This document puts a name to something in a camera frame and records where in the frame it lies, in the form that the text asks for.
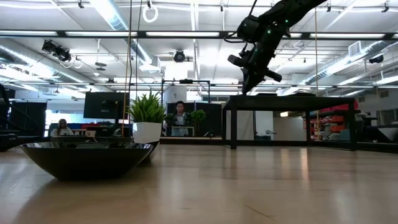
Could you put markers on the white panel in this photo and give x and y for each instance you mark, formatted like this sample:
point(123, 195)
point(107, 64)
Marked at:
point(242, 124)

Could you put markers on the black overhead camera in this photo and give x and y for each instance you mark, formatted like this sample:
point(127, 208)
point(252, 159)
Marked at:
point(179, 56)

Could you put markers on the black background rig frame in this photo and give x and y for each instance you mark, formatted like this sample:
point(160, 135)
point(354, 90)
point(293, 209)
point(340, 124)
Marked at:
point(186, 81)

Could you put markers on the black wavy round mini plate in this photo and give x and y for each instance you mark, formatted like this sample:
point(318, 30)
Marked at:
point(87, 161)
point(152, 149)

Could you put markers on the person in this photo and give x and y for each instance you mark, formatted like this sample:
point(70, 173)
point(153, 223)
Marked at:
point(180, 119)
point(62, 130)

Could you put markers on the small green plant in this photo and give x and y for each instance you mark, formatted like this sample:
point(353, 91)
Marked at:
point(198, 115)

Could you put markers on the large black monitor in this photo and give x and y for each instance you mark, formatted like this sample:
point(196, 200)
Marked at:
point(105, 105)

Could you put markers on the black perforated metal shelf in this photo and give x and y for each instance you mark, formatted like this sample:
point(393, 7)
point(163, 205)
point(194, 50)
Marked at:
point(289, 102)

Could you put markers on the black partition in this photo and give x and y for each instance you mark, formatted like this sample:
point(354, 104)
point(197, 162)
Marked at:
point(214, 118)

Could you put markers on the black ceiling camera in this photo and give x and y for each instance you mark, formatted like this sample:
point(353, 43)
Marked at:
point(376, 59)

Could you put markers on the black ceiling spotlight rig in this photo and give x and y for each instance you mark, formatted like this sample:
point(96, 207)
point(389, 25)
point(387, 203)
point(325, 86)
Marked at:
point(59, 53)

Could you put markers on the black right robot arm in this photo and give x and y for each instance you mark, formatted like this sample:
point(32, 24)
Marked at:
point(295, 7)

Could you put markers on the green plant in white pot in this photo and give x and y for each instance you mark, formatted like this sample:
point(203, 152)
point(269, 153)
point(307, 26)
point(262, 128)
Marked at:
point(147, 132)

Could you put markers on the black cabinet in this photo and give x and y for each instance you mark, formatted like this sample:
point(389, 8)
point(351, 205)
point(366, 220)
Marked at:
point(28, 118)

